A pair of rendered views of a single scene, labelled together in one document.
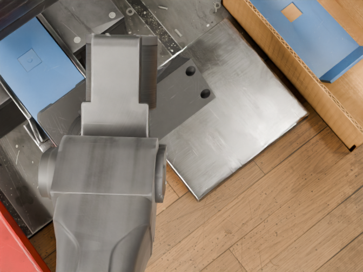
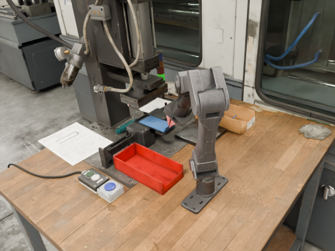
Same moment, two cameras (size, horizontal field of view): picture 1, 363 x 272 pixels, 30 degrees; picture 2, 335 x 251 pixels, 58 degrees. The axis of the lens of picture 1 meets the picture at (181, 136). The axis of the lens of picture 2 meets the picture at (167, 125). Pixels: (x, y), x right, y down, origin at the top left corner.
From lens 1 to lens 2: 0.90 m
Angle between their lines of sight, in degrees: 44
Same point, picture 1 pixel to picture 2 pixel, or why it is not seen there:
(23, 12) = (156, 93)
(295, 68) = not seen: hidden behind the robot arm
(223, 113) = not seen: hidden behind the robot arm
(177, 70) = not seen: hidden behind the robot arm
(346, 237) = (248, 148)
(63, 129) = (170, 108)
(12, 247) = (156, 166)
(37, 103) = (157, 127)
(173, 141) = (193, 138)
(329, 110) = (231, 123)
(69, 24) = (160, 116)
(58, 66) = (160, 121)
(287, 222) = (231, 149)
